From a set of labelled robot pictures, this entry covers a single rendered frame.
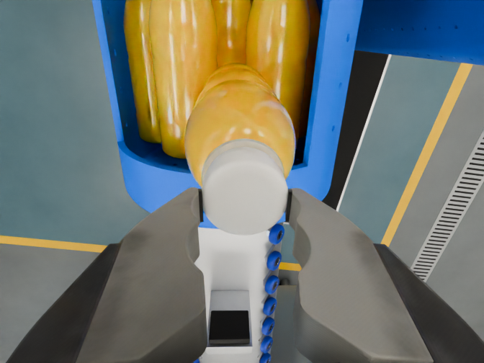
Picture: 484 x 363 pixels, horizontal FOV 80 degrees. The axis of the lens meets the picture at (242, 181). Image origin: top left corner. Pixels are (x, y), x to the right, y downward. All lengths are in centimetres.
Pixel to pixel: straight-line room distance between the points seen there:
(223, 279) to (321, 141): 55
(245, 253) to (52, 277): 183
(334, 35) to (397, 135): 151
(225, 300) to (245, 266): 10
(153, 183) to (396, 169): 166
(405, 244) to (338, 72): 195
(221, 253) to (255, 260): 9
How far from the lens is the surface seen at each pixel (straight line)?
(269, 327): 84
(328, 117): 31
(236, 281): 79
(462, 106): 191
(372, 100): 149
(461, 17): 62
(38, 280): 247
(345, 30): 31
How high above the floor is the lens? 148
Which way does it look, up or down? 63 degrees down
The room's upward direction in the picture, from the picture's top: 177 degrees clockwise
